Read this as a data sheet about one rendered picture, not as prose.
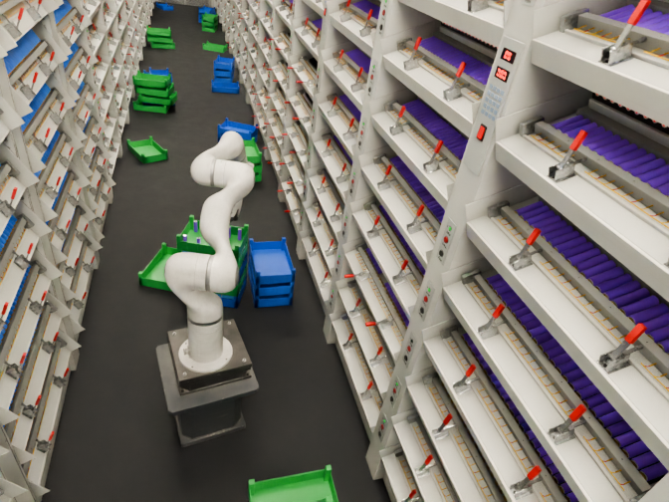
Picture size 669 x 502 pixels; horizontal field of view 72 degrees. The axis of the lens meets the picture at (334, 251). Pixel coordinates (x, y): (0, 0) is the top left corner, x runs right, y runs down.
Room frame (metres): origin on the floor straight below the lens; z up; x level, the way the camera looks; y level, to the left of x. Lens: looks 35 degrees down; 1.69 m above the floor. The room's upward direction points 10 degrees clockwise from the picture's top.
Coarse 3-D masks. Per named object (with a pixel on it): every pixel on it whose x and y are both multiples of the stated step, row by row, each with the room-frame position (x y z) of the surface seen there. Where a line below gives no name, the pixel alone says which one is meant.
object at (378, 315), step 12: (360, 240) 1.64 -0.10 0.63; (348, 252) 1.62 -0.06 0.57; (348, 264) 1.59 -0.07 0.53; (360, 288) 1.41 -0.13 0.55; (384, 288) 1.39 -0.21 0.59; (372, 300) 1.34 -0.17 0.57; (372, 312) 1.28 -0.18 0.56; (384, 336) 1.16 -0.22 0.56; (396, 348) 1.11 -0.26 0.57; (396, 360) 1.05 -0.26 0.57
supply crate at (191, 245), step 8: (192, 216) 1.94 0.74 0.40; (192, 224) 1.93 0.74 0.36; (248, 224) 1.96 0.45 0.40; (184, 232) 1.85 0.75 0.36; (192, 232) 1.91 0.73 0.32; (232, 232) 1.95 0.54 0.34; (176, 240) 1.75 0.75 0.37; (192, 240) 1.84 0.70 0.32; (232, 240) 1.90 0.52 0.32; (240, 240) 1.91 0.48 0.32; (184, 248) 1.75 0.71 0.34; (192, 248) 1.75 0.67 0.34; (200, 248) 1.75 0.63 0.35; (208, 248) 1.75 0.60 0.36; (232, 248) 1.83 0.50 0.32; (240, 248) 1.79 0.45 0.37
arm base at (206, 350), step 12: (192, 324) 1.09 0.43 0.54; (216, 324) 1.11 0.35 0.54; (192, 336) 1.08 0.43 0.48; (204, 336) 1.08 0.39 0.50; (216, 336) 1.10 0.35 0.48; (180, 348) 1.13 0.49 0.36; (192, 348) 1.08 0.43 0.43; (204, 348) 1.08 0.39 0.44; (216, 348) 1.10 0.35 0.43; (228, 348) 1.17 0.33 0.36; (180, 360) 1.07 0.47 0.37; (192, 360) 1.08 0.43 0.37; (204, 360) 1.07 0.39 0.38; (216, 360) 1.10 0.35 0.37; (228, 360) 1.11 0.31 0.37; (204, 372) 1.04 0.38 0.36
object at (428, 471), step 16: (400, 416) 0.97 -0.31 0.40; (416, 416) 0.97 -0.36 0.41; (400, 432) 0.93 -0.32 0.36; (416, 432) 0.93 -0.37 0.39; (416, 448) 0.88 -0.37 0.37; (432, 448) 0.86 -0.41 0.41; (416, 464) 0.83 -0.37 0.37; (432, 464) 0.82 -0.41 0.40; (416, 480) 0.78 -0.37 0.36; (432, 480) 0.78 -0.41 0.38; (448, 480) 0.77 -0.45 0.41; (432, 496) 0.74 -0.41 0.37; (448, 496) 0.74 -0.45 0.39
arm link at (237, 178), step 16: (224, 160) 1.49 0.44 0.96; (224, 176) 1.44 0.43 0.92; (240, 176) 1.44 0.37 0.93; (224, 192) 1.37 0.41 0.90; (240, 192) 1.41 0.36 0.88; (208, 208) 1.31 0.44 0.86; (224, 208) 1.33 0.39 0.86; (208, 224) 1.26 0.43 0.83; (224, 224) 1.28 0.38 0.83; (208, 240) 1.24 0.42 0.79; (224, 240) 1.22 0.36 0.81; (224, 256) 1.16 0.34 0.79; (208, 272) 1.11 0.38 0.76; (224, 272) 1.12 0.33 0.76; (208, 288) 1.09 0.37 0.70; (224, 288) 1.10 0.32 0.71
